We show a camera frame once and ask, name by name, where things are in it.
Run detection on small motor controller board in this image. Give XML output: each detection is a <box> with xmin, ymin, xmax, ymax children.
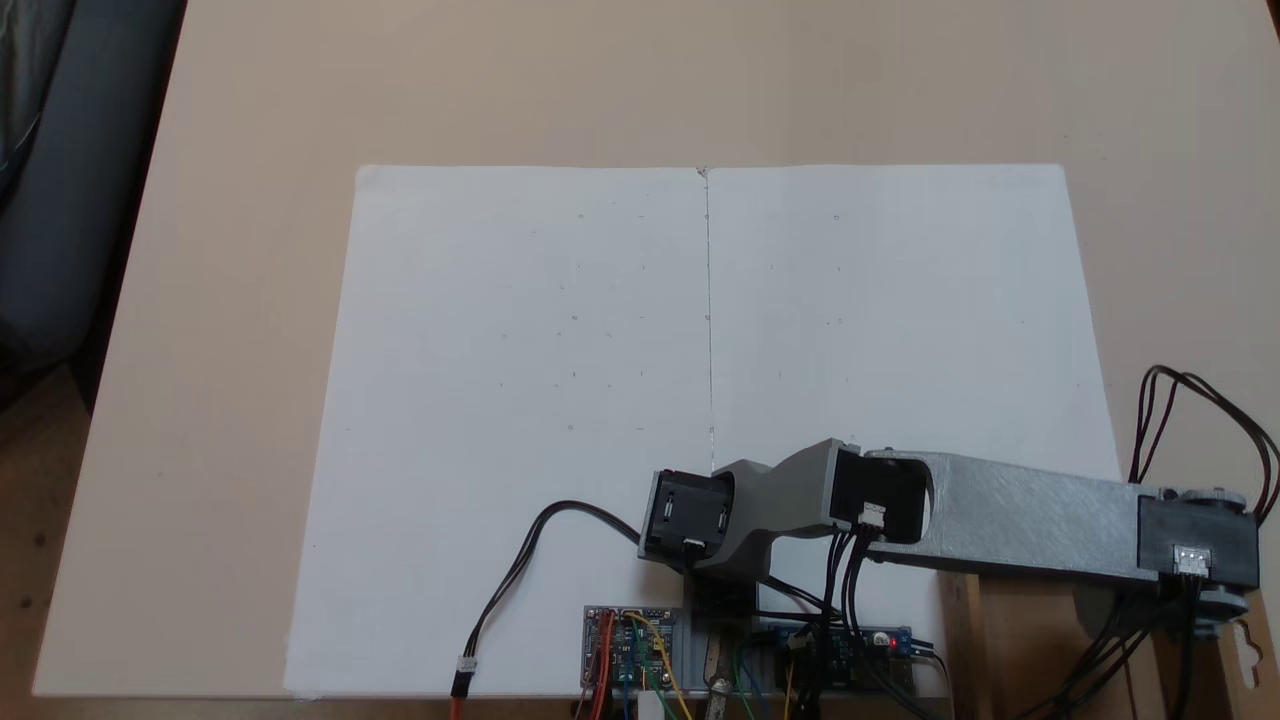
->
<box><xmin>582</xmin><ymin>604</ymin><xmax>682</xmax><ymax>692</ymax></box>

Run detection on grey blue chair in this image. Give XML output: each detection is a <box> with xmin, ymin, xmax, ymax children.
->
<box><xmin>0</xmin><ymin>0</ymin><xmax>189</xmax><ymax>401</ymax></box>

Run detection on orange jumper wires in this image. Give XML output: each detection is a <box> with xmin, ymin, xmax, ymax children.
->
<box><xmin>574</xmin><ymin>611</ymin><xmax>614</xmax><ymax>720</ymax></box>

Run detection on black motor wire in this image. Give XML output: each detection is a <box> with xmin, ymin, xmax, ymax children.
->
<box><xmin>1039</xmin><ymin>574</ymin><xmax>1202</xmax><ymax>720</ymax></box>
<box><xmin>759</xmin><ymin>529</ymin><xmax>872</xmax><ymax>643</ymax></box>
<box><xmin>1127</xmin><ymin>364</ymin><xmax>1280</xmax><ymax>522</ymax></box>

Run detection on brown cardboard box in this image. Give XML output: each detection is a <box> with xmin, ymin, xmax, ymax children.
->
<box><xmin>937</xmin><ymin>564</ymin><xmax>1272</xmax><ymax>720</ymax></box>

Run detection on blue power converter board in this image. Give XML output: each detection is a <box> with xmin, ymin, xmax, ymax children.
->
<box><xmin>759</xmin><ymin>624</ymin><xmax>917</xmax><ymax>697</ymax></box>

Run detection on white paper sheet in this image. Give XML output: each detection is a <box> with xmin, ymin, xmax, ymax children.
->
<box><xmin>703</xmin><ymin>162</ymin><xmax>1137</xmax><ymax>699</ymax></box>
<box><xmin>282</xmin><ymin>164</ymin><xmax>715</xmax><ymax>700</ymax></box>

